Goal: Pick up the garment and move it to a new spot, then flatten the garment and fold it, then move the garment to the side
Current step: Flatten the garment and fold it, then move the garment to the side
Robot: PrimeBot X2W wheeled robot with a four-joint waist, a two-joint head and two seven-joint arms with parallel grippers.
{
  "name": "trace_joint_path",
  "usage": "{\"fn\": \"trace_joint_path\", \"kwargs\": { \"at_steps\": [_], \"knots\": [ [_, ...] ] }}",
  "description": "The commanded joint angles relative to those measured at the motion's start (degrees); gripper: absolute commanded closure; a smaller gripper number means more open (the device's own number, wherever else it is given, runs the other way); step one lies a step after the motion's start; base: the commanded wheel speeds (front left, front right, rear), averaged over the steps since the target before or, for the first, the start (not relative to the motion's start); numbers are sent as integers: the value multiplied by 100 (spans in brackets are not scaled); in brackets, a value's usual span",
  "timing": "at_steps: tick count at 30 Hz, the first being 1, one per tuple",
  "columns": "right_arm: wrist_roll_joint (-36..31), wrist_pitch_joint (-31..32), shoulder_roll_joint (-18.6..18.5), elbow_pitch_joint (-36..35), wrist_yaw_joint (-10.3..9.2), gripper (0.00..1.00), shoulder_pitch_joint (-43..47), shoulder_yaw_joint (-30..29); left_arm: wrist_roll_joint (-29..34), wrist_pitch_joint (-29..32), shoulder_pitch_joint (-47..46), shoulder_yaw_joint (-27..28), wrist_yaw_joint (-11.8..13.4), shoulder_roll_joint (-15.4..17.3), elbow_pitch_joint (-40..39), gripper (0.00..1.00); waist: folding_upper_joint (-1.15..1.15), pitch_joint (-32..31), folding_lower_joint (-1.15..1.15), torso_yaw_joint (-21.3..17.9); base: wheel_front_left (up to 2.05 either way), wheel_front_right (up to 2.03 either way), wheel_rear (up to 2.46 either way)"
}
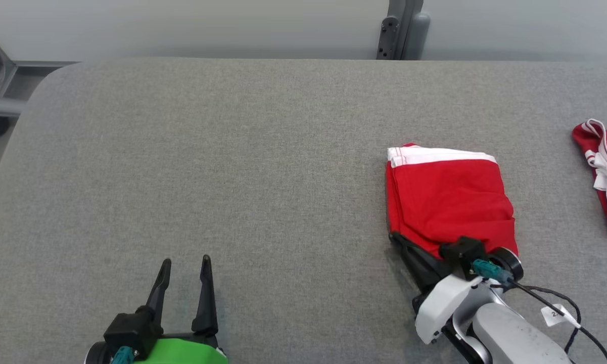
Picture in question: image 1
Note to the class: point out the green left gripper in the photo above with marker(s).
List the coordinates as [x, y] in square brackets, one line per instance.
[182, 354]

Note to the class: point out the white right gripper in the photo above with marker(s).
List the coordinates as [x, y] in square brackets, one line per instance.
[439, 303]

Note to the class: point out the red white sports shorts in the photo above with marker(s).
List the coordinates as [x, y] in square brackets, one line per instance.
[450, 197]

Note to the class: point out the red white basketball jersey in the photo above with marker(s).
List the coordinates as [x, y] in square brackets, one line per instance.
[584, 144]

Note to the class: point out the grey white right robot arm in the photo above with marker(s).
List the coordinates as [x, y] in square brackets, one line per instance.
[510, 333]

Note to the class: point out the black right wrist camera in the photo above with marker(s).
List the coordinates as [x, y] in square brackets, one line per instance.
[462, 250]

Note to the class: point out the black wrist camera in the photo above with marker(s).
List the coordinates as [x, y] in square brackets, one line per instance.
[462, 250]
[131, 331]

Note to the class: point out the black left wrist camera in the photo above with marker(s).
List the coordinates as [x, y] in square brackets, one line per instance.
[131, 331]

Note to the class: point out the teal right camera connector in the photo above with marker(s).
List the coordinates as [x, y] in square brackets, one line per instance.
[485, 268]

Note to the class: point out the teal camera connector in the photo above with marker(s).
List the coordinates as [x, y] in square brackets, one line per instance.
[485, 268]
[122, 356]

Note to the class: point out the teal left camera connector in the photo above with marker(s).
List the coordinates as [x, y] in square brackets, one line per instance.
[122, 356]

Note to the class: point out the dark grey screwed post bracket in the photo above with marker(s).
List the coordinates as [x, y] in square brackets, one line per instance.
[388, 38]

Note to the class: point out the grey rounded post cylinder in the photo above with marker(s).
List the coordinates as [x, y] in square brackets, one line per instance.
[418, 35]

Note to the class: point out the grey metal partition post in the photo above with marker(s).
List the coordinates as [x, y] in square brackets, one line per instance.
[407, 7]

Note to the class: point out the silver metal cart frame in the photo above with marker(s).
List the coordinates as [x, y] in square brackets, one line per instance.
[0, 105]

